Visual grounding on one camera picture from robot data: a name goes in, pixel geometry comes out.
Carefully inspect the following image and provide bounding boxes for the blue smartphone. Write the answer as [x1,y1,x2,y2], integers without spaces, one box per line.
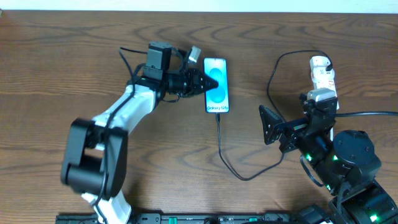
[203,58,229,113]

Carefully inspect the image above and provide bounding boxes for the black usb charging cable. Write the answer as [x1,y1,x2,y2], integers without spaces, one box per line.
[215,49,334,182]

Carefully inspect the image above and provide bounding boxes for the white power strip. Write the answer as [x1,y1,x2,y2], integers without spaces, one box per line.
[311,70,337,96]

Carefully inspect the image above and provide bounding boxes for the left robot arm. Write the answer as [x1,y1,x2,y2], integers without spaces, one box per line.
[60,41,218,223]

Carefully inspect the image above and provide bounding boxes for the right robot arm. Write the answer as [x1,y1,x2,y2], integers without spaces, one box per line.
[259,97,397,223]

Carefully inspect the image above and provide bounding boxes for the white usb wall charger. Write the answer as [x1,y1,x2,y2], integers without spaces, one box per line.
[310,55,335,83]

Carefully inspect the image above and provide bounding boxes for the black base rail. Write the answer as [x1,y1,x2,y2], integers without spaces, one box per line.
[55,213,305,224]

